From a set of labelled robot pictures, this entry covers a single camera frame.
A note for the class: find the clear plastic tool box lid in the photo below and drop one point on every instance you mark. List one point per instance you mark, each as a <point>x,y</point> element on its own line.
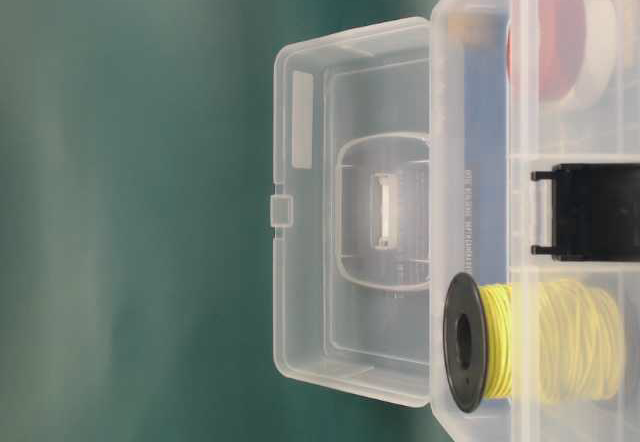
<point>350,211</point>

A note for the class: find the clear plastic tool box base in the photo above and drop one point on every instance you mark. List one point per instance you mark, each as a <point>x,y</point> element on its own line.
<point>537,139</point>

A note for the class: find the blue tool in box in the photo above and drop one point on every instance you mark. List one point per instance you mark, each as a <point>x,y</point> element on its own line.
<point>485,99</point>

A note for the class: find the black tool box latch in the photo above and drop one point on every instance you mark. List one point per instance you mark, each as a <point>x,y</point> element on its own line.
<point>594,212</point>

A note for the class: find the white tape roll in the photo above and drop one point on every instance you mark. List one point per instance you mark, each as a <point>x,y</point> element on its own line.
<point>599,53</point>

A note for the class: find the yellow wire spool black flange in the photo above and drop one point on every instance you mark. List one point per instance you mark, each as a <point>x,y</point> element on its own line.
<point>582,334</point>

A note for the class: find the red tape roll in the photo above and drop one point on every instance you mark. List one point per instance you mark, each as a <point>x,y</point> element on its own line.
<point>561,50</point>

